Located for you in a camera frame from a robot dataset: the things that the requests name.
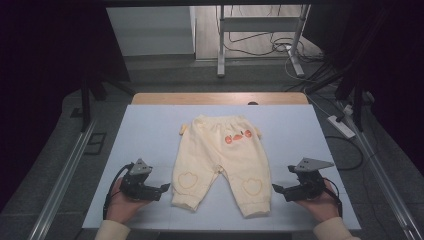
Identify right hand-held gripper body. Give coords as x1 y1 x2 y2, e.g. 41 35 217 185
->
287 157 335 202

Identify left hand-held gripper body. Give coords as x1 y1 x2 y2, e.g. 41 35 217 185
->
119 158 163 202

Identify cream baby pants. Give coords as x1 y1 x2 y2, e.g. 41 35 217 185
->
171 114 273 219

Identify person's right hand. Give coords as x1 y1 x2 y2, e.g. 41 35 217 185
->
294 187 341 224

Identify person's left hand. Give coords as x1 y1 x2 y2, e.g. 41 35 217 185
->
105 179 152 225

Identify white table cover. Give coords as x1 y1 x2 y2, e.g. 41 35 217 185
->
82 104 362 232

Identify white power strip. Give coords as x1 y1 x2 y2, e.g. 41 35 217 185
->
327 114 357 140

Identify black stand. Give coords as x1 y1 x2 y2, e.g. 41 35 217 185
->
334 59 376 132
79 71 135 133

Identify wooden table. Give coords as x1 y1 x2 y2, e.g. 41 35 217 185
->
131 92 310 106

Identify dark curtain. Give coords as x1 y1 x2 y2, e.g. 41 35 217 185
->
0 0 132 204
303 0 424 168

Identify white metal stand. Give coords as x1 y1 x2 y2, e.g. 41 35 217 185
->
216 3 312 79

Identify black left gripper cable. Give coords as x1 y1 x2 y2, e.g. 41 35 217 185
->
102 163 134 221

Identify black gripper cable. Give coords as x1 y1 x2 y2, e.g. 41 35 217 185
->
322 177 344 219
102 163 134 221

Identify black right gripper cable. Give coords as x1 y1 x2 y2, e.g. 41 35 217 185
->
322 177 344 219

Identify looped black floor cable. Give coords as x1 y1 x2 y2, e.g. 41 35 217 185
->
324 134 365 172

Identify aluminium rail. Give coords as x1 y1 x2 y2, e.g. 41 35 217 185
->
28 121 98 240
339 103 424 240

